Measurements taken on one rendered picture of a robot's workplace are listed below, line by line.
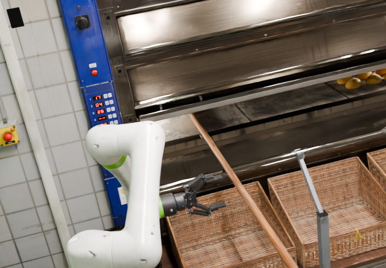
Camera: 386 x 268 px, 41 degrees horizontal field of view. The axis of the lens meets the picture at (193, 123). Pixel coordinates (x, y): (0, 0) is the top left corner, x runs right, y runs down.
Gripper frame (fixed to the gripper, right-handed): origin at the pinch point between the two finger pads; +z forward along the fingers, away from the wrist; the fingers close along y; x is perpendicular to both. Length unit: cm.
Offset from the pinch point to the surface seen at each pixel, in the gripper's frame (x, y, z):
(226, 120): -70, 0, 24
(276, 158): -18.3, 1.8, 32.7
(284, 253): 50, -1, 7
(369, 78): -72, -4, 113
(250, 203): 16.6, -1.5, 7.3
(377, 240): -11, 59, 81
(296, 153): -18.3, 1.7, 42.6
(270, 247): -29, 60, 29
